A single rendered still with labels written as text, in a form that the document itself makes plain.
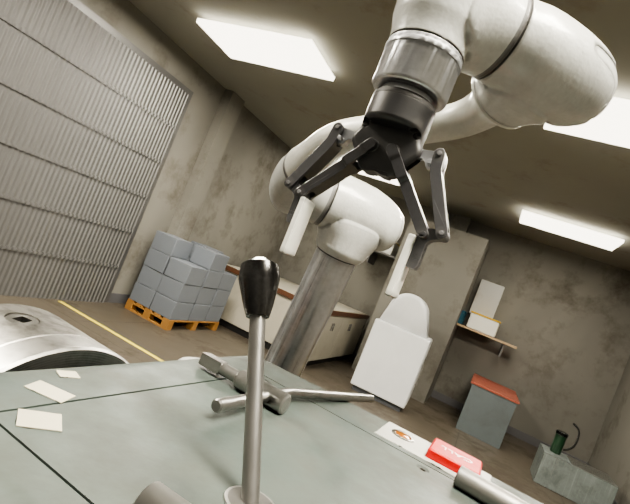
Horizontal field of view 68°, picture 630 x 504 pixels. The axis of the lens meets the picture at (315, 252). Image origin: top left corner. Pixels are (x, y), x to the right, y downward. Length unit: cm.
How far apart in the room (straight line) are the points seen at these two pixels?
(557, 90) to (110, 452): 57
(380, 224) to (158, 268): 505
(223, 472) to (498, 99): 51
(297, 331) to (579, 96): 75
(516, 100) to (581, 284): 799
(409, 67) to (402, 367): 589
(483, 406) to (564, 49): 657
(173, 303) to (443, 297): 410
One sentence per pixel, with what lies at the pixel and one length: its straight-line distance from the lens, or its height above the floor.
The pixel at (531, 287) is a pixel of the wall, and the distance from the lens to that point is 849.
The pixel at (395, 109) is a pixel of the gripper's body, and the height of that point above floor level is 160.
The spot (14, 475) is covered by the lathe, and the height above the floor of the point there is 126.
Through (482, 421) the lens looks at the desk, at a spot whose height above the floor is 24.
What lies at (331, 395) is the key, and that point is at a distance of 61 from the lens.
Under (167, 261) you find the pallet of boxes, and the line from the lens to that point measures 588.
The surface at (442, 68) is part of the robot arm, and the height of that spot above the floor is 165.
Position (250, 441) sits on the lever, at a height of 129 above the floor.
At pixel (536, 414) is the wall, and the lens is 856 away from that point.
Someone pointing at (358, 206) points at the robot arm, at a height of 156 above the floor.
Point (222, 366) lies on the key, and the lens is 53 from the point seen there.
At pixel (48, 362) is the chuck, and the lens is 54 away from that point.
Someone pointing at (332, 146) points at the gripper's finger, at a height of 155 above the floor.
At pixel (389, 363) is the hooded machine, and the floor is 53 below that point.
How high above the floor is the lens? 142
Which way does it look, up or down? 1 degrees up
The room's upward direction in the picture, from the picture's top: 22 degrees clockwise
